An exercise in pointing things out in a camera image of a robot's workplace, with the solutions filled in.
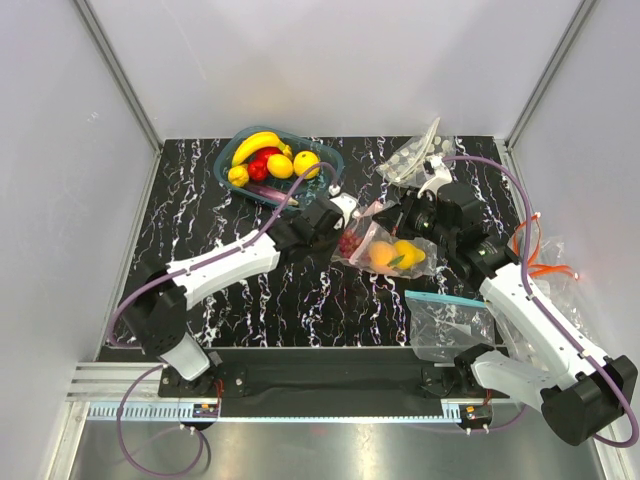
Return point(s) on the clear bag with white pieces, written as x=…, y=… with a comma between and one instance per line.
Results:
x=409, y=166

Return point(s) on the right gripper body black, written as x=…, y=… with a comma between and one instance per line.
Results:
x=421, y=220

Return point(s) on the orange fruit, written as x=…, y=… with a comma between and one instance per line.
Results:
x=303, y=161

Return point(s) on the pink zip top bag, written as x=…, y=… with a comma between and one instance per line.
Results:
x=367, y=246

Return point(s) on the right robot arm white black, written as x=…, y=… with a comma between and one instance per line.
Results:
x=580, y=389

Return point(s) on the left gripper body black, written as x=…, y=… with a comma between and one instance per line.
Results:
x=321, y=244

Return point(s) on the white cable duct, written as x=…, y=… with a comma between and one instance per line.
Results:
x=431, y=412

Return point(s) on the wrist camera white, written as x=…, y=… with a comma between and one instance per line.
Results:
x=441, y=177
x=347, y=204

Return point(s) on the blue zip top bag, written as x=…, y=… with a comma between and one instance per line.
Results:
x=442, y=326

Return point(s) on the purple grape bunch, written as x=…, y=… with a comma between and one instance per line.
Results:
x=349, y=243

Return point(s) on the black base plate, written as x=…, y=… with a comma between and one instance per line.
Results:
x=345, y=378

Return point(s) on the teal plastic fruit tray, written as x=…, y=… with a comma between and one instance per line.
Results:
x=314, y=181

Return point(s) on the red pepper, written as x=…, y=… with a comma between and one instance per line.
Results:
x=257, y=168

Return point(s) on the yellow banana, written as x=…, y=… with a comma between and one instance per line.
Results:
x=257, y=141

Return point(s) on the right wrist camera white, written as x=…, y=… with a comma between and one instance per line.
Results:
x=441, y=177

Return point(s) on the orange zip top bag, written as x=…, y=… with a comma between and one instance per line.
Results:
x=549, y=270

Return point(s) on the orange peach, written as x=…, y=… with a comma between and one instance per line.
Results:
x=380, y=255

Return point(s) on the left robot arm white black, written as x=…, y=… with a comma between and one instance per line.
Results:
x=156, y=312

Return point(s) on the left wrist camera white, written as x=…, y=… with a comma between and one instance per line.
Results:
x=347, y=204

